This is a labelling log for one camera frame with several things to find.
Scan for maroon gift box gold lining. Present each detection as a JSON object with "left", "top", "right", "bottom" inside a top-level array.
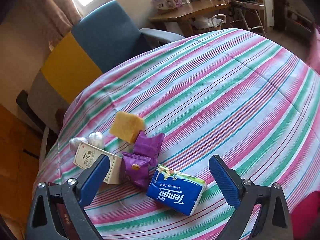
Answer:
[{"left": 50, "top": 194, "right": 80, "bottom": 239}]

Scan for cream medicine box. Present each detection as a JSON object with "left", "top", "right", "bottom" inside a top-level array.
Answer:
[{"left": 73, "top": 142, "right": 124, "bottom": 185}]

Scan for white rolled sock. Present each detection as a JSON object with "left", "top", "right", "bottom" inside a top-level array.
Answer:
[{"left": 69, "top": 132, "right": 105, "bottom": 152}]

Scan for blue Tempo tissue pack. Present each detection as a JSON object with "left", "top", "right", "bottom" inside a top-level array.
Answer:
[{"left": 146, "top": 164, "right": 207, "bottom": 216}]

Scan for purple snack packet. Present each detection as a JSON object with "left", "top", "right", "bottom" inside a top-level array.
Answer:
[
  {"left": 123, "top": 152, "right": 151, "bottom": 189},
  {"left": 133, "top": 131, "right": 165, "bottom": 167}
]

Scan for small yellow sponge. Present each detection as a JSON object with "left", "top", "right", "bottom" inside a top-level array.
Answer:
[{"left": 110, "top": 111, "right": 144, "bottom": 143}]

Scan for striped bed sheet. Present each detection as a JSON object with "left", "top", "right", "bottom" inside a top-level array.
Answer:
[{"left": 36, "top": 29, "right": 319, "bottom": 239}]

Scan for blue yellow grey headboard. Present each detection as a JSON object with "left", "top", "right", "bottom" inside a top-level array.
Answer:
[{"left": 16, "top": 1, "right": 184, "bottom": 133}]

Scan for beige curtain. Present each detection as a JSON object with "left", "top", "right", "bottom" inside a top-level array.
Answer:
[{"left": 35, "top": 0, "right": 82, "bottom": 46}]

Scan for wooden desk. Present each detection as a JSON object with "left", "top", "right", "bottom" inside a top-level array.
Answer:
[{"left": 149, "top": 1, "right": 231, "bottom": 37}]

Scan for pink small box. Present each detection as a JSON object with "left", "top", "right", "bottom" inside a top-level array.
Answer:
[{"left": 173, "top": 0, "right": 183, "bottom": 8}]

